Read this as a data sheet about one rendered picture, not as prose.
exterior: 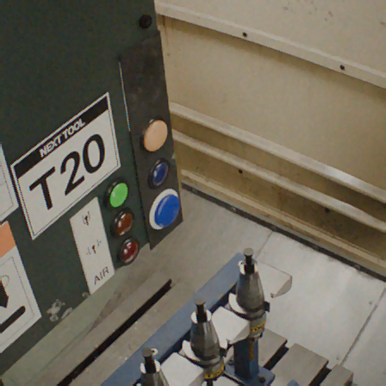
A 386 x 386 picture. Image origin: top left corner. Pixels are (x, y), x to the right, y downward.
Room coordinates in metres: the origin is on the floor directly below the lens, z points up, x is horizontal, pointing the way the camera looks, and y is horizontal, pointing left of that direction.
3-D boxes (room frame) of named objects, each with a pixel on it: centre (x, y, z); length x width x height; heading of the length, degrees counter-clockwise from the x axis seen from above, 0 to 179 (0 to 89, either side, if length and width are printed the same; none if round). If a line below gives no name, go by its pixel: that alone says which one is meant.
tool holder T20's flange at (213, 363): (0.67, 0.01, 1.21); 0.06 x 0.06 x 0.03
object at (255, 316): (0.75, -0.06, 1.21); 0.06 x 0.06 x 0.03
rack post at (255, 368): (0.83, -0.06, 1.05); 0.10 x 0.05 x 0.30; 48
